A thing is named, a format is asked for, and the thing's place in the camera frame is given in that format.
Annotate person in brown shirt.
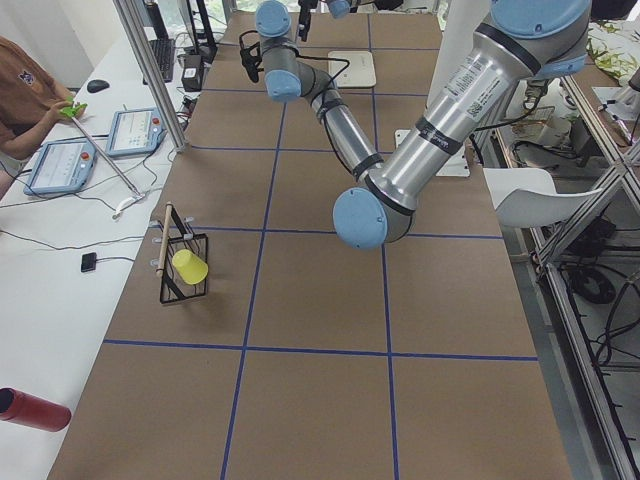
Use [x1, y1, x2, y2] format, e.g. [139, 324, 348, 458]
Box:
[1, 37, 74, 160]

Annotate teach pendant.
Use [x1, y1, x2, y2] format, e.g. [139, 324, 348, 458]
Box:
[23, 140, 96, 196]
[106, 108, 166, 158]

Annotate yellow cup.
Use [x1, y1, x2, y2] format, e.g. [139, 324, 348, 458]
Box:
[171, 249, 209, 285]

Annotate small black puck device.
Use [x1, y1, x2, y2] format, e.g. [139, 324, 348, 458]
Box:
[80, 252, 97, 273]

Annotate black wire cup rack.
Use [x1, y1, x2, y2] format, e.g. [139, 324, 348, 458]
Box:
[152, 202, 209, 305]

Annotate red bottle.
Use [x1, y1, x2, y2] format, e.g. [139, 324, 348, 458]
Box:
[1, 387, 72, 432]

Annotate near teach pendant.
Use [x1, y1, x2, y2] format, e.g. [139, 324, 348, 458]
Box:
[23, 140, 96, 196]

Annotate black box device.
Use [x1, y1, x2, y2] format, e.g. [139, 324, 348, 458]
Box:
[181, 55, 204, 92]

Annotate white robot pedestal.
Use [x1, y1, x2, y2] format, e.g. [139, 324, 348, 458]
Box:
[393, 0, 496, 179]

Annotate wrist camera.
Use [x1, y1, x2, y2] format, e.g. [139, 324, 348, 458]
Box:
[238, 30, 262, 83]

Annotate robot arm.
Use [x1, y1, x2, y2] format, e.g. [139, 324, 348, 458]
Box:
[255, 1, 591, 249]
[296, 0, 372, 42]

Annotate black computer mouse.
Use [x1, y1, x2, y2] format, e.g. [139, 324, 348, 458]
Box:
[86, 79, 110, 94]

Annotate cream rabbit tray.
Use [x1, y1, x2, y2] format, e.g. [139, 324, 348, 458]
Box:
[327, 50, 377, 89]

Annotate black camera cable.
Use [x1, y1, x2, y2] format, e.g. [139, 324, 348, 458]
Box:
[294, 53, 386, 171]

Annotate white chair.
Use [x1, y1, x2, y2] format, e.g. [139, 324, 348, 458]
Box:
[483, 168, 603, 228]

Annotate far teach pendant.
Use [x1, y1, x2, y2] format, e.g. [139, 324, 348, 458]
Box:
[106, 108, 166, 158]

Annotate green handled grabber stick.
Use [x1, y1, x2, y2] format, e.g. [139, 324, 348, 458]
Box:
[57, 101, 150, 199]

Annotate aluminium frame post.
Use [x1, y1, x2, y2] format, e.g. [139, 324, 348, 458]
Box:
[112, 0, 187, 153]

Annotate black keyboard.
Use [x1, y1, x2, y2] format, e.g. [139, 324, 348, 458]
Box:
[148, 38, 176, 83]

